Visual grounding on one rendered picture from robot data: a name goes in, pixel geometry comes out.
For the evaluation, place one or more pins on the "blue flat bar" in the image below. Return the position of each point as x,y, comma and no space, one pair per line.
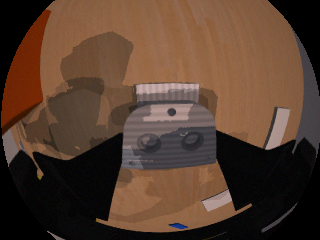
177,225

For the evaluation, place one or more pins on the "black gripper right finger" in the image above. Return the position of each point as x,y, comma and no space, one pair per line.
246,167

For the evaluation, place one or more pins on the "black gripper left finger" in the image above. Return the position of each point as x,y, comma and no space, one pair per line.
91,176

